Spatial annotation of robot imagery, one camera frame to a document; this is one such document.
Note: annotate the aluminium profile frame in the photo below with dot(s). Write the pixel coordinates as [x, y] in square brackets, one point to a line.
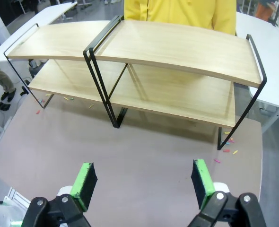
[19, 197]

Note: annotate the black vertical pole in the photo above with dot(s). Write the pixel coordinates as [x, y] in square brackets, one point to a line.
[274, 11]

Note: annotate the wooden two-tier shelf unit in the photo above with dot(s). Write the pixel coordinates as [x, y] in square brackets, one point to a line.
[177, 52]
[59, 40]

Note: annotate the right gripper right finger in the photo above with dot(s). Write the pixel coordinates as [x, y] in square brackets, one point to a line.
[203, 184]

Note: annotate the magenta paper scrap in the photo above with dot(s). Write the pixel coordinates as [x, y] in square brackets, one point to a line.
[217, 160]

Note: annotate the person in yellow hoodie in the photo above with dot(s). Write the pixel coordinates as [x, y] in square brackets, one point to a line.
[177, 14]

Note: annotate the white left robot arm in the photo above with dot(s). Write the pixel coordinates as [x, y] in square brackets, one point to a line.
[0, 215]

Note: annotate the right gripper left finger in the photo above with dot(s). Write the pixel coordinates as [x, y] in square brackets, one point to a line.
[86, 184]

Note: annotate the person in orange trousers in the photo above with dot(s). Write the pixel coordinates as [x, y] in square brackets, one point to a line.
[263, 10]

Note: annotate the large white table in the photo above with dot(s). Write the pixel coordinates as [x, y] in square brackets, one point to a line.
[267, 59]

